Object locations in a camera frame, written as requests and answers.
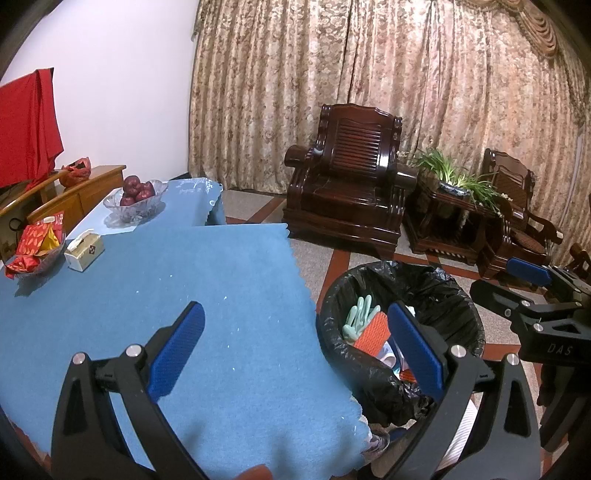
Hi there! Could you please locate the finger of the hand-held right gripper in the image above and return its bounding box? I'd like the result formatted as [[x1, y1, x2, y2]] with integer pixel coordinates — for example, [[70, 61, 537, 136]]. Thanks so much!
[[505, 257, 591, 301], [469, 279, 578, 333]]

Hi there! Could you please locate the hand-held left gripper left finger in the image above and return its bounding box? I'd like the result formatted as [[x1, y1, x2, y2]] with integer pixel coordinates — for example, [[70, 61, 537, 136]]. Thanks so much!
[[51, 301, 206, 480]]

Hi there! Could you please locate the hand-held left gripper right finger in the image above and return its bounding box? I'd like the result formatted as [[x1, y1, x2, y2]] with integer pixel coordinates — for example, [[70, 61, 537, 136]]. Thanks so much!
[[387, 302, 541, 480]]

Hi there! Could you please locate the white toothpaste tube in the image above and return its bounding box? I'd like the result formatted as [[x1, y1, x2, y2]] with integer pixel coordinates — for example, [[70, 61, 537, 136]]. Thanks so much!
[[375, 340, 399, 365]]

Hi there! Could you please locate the waste bin with black bag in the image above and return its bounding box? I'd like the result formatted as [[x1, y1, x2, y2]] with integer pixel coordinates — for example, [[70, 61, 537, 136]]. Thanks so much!
[[316, 261, 486, 428]]

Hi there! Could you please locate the green rubber glove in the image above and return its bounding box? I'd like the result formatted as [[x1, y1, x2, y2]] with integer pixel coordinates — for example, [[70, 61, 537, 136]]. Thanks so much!
[[342, 295, 382, 343]]

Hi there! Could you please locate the dark wooden chair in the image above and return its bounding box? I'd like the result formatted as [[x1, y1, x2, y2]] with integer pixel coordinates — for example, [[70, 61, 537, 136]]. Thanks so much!
[[566, 242, 591, 278]]

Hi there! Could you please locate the dark wooden side table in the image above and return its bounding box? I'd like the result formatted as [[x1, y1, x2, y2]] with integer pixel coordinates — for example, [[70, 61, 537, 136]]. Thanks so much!
[[404, 178, 504, 266]]

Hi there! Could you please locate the dark wooden armchair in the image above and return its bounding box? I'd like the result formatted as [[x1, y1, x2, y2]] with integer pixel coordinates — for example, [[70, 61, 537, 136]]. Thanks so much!
[[475, 148, 565, 280], [281, 103, 419, 260]]

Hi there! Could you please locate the person's white striped clothing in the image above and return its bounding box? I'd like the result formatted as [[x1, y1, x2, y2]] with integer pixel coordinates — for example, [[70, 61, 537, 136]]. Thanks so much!
[[431, 397, 478, 480]]

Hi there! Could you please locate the tissue box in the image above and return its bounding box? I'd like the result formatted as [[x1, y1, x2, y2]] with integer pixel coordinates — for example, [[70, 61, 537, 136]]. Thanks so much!
[[64, 232, 105, 272]]

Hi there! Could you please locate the potted green plant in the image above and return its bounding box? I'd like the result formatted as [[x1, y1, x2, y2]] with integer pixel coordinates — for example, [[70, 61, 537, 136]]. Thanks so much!
[[409, 148, 513, 215]]

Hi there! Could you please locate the glass fruit bowl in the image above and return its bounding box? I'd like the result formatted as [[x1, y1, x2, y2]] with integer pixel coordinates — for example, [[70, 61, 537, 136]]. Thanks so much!
[[102, 180, 169, 225]]

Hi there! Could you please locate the light blue tablecloth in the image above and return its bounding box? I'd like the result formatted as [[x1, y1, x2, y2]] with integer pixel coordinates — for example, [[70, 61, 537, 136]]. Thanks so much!
[[69, 178, 227, 241]]

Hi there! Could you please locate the glass snack dish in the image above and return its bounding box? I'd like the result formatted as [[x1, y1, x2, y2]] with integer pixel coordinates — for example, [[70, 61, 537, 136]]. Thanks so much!
[[14, 233, 68, 278]]

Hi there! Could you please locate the red patterned snack packet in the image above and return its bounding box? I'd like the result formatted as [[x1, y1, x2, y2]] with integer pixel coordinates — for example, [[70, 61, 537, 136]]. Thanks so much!
[[4, 255, 42, 279], [17, 211, 65, 257]]

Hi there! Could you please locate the light wooden cabinet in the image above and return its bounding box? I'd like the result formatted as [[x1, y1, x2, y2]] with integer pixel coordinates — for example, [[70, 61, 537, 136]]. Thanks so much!
[[0, 165, 127, 264]]

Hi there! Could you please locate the red patterned bag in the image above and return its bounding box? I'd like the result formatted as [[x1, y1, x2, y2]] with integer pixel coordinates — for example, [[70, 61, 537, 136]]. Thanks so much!
[[61, 157, 92, 186]]

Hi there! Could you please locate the red cloth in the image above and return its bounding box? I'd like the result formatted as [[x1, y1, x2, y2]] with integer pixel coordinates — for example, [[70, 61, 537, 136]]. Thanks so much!
[[0, 68, 64, 190]]

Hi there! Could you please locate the beige floral curtain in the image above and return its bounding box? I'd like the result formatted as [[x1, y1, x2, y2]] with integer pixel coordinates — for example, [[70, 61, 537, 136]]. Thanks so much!
[[187, 0, 591, 264]]

